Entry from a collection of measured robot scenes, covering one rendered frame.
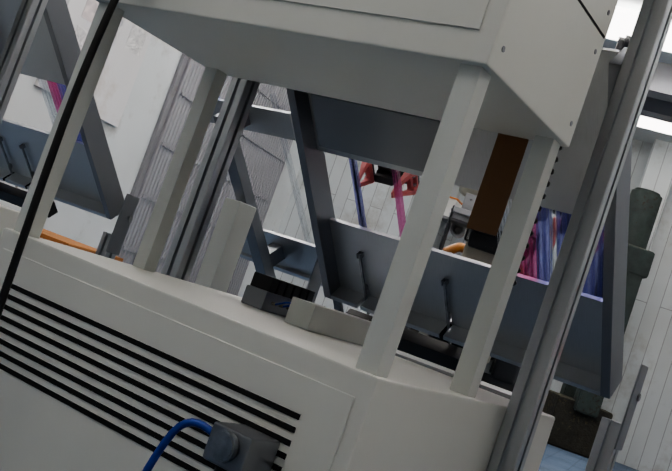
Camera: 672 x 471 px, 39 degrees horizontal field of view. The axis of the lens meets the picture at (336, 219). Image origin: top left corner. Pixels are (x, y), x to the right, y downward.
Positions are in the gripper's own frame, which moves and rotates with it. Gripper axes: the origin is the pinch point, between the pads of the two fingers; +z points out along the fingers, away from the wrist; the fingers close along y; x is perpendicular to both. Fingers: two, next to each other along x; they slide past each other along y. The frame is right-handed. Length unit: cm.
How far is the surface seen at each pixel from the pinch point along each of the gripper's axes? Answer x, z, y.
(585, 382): 25, 11, 54
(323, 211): 3.1, 8.6, -8.6
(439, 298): 18.7, 7.6, 19.3
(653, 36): -49, 8, 63
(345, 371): -37, 80, 54
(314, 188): -3.9, 10.2, -8.6
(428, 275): 13.2, 7.5, 17.0
